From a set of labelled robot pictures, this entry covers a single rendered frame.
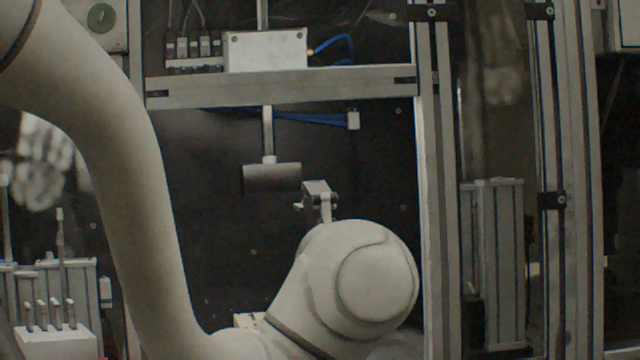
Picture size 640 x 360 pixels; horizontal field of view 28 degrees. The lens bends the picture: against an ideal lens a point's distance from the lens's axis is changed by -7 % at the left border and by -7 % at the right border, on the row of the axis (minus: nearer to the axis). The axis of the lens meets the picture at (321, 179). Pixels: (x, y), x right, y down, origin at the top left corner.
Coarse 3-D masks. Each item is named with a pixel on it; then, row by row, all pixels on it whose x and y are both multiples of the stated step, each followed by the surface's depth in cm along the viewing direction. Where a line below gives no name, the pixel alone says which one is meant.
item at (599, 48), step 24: (600, 48) 184; (600, 72) 184; (624, 72) 185; (600, 96) 184; (624, 96) 185; (600, 120) 185; (624, 120) 185; (600, 144) 185; (624, 144) 185; (624, 168) 185; (624, 192) 186; (624, 216) 186; (624, 240) 186; (624, 264) 186; (624, 288) 186; (624, 312) 186; (624, 336) 187
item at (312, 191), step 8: (304, 184) 148; (312, 184) 148; (320, 184) 148; (304, 192) 149; (312, 192) 144; (320, 192) 144; (336, 192) 141; (312, 200) 141; (320, 200) 141; (336, 200) 141
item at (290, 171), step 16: (272, 112) 196; (272, 128) 196; (272, 144) 196; (272, 160) 196; (240, 176) 199; (256, 176) 194; (272, 176) 194; (288, 176) 195; (256, 192) 194; (272, 192) 194; (288, 192) 195
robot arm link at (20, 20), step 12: (0, 0) 85; (12, 0) 86; (24, 0) 87; (0, 12) 85; (12, 12) 86; (24, 12) 87; (0, 24) 86; (12, 24) 86; (24, 24) 87; (0, 36) 86; (12, 36) 87; (0, 48) 86; (0, 60) 87
